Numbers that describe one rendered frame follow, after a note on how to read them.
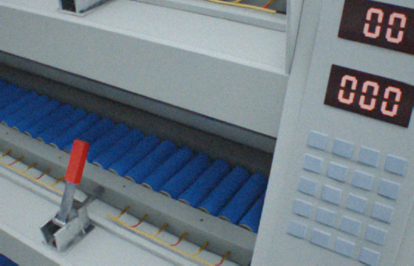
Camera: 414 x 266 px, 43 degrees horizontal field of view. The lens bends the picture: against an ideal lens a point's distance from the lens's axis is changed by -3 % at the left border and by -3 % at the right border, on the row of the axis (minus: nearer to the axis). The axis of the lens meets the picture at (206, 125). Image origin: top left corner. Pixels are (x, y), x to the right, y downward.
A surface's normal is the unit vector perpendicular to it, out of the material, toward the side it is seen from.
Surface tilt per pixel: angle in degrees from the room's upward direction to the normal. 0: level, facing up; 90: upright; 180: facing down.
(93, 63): 111
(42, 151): 20
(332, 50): 90
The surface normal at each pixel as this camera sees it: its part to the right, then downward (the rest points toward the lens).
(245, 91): -0.55, 0.49
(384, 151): -0.53, 0.17
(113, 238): -0.04, -0.83
